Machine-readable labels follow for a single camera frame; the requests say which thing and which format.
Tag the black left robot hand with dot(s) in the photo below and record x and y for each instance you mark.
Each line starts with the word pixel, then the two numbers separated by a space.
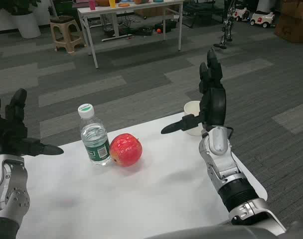
pixel 9 134

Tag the small white toy car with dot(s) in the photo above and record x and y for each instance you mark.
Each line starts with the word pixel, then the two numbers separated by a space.
pixel 241 13

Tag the clear water bottle green label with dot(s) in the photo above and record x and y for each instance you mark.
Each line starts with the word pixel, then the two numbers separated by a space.
pixel 94 134

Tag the yellow cup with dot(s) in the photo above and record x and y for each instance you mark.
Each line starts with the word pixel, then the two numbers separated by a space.
pixel 112 3

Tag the red apple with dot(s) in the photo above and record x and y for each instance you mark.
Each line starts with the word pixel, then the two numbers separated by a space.
pixel 126 149

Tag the large white toy car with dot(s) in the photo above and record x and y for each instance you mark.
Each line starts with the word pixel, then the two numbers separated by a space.
pixel 262 18

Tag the black case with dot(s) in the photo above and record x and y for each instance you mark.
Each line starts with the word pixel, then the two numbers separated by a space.
pixel 169 25

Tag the pink cup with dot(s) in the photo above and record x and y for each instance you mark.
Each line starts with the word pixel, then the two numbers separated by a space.
pixel 92 5

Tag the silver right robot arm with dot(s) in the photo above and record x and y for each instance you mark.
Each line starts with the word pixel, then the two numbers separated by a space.
pixel 221 147

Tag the silver robot chest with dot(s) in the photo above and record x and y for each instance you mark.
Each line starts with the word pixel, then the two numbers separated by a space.
pixel 216 232

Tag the white metal-legged table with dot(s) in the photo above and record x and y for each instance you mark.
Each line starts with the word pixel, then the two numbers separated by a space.
pixel 104 11

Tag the brown cardboard box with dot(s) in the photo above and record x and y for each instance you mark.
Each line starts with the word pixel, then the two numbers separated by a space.
pixel 293 22

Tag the orange plate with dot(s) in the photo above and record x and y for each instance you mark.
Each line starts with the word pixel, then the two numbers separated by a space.
pixel 123 4

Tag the white paper cup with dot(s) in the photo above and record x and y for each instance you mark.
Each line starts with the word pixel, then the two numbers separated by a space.
pixel 191 108

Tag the beige plastic stool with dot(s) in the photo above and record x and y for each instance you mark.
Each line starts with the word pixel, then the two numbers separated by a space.
pixel 66 25

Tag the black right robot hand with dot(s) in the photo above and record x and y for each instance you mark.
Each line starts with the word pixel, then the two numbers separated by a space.
pixel 213 104

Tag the black metal rack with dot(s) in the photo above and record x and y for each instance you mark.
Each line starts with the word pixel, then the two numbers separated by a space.
pixel 203 12

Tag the small black silver humanoid robot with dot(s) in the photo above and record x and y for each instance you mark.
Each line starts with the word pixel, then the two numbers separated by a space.
pixel 227 25

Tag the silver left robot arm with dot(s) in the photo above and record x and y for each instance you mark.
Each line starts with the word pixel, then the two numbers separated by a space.
pixel 12 199

